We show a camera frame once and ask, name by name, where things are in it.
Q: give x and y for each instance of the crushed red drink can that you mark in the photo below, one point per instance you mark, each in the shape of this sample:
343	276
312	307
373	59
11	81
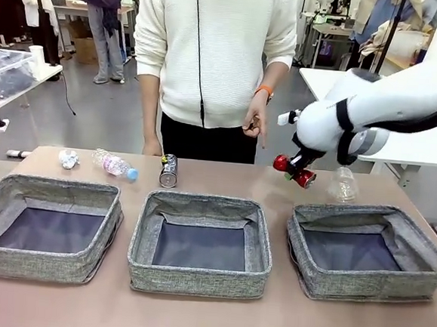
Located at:
280	162

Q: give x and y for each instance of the silver and black drink can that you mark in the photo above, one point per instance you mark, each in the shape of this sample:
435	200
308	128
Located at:
169	175

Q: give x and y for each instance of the person's left hand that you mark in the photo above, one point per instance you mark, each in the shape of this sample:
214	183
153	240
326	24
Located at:
256	117

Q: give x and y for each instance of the person's right forearm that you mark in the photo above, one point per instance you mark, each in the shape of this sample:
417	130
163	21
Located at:
150	105

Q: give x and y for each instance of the bystander in blue shirt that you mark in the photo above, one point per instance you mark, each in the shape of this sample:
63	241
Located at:
374	9

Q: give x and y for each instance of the person's right hand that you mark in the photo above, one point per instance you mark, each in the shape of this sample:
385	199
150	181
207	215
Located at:
153	148

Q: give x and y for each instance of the black trousers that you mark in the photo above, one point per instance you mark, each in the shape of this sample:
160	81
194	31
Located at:
205	143

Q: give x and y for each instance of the person's left forearm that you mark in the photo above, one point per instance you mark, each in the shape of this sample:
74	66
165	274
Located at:
274	75

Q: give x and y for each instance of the bystander in grey trousers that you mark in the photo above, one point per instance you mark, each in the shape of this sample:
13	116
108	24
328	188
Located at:
104	29

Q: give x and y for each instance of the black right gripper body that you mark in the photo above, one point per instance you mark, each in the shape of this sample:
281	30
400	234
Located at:
303	151

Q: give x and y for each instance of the purple box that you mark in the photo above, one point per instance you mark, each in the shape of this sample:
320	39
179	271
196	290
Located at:
328	48

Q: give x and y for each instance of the clear plastic cup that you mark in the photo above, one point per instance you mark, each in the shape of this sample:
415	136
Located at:
343	188

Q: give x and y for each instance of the grey fabric basket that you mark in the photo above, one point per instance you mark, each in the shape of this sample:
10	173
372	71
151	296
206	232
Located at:
364	285
25	262
194	279

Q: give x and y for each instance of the clear bottle with blue cap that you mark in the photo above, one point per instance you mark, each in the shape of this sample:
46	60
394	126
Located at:
114	164

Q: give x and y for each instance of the white marker pen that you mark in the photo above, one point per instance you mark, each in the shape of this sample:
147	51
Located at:
18	154

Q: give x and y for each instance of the person in white sweater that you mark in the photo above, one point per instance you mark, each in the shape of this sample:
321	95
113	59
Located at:
226	58

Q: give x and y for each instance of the black stand pole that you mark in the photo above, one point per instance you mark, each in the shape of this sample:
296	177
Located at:
394	26

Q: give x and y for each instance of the background metal desk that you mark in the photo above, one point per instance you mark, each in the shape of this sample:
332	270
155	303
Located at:
329	30

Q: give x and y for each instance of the clear plastic storage bin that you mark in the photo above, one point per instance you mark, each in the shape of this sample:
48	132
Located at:
6	75

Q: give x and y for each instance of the beige cloth pile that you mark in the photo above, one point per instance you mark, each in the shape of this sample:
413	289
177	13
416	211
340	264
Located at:
377	39

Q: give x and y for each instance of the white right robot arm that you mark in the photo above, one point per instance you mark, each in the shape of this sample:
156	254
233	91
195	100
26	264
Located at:
397	98

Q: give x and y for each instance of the white paper ball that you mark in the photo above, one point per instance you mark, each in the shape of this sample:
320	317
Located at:
68	159

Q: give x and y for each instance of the white side table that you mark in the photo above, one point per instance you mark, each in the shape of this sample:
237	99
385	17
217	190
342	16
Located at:
47	72

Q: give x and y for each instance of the cardboard box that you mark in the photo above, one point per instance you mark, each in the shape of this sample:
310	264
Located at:
85	50

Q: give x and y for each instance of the large white table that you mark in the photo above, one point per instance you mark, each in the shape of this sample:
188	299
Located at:
316	80

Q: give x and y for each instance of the background white robot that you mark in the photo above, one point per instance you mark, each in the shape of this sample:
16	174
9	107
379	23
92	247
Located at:
324	1

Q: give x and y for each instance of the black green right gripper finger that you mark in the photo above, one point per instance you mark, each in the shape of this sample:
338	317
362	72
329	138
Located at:
308	162
294	169

